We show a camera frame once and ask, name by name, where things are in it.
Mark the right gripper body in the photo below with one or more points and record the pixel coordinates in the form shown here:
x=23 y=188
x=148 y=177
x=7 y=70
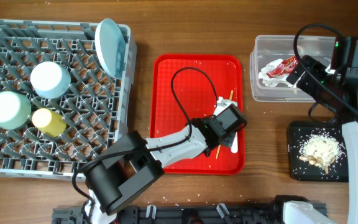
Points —
x=317 y=70

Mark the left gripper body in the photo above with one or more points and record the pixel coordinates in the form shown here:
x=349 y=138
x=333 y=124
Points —
x=229 y=139

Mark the red snack wrapper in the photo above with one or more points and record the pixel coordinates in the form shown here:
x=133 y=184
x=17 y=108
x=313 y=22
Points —
x=285 y=67

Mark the wooden chopstick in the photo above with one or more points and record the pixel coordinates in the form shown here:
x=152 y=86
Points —
x=219 y=147

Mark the white tissue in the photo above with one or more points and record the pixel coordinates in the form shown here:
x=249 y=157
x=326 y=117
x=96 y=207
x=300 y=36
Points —
x=273 y=82

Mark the rice and peanut scraps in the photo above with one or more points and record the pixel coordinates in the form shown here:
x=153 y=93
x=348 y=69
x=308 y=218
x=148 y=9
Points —
x=322 y=151

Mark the light blue plate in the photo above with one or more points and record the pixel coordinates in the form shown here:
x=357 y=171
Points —
x=110 y=48

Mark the yellow plastic cup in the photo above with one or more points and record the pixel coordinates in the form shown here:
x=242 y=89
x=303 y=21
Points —
x=49 y=122

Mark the white bowl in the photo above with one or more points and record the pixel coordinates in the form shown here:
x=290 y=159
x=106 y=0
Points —
x=50 y=80

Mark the small green bowl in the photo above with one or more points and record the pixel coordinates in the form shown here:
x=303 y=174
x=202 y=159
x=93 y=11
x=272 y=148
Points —
x=14 y=109

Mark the white plastic fork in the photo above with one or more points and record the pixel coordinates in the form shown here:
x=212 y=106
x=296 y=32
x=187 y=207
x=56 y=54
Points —
x=234 y=146

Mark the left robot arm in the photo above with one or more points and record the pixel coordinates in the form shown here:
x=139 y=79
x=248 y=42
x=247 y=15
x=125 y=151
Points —
x=132 y=164

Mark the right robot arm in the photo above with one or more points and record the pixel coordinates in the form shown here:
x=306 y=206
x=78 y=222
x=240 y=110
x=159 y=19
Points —
x=339 y=93

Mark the clear plastic waste bin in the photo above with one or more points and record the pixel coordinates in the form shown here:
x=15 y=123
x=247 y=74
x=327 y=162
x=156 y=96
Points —
x=268 y=48

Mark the grey plastic dishwasher rack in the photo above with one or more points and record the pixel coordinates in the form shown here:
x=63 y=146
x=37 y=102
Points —
x=94 y=106

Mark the red plastic serving tray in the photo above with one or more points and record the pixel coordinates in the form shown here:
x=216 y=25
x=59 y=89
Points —
x=190 y=83

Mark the black plastic tray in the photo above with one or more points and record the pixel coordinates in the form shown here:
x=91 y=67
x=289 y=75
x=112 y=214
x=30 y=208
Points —
x=299 y=171

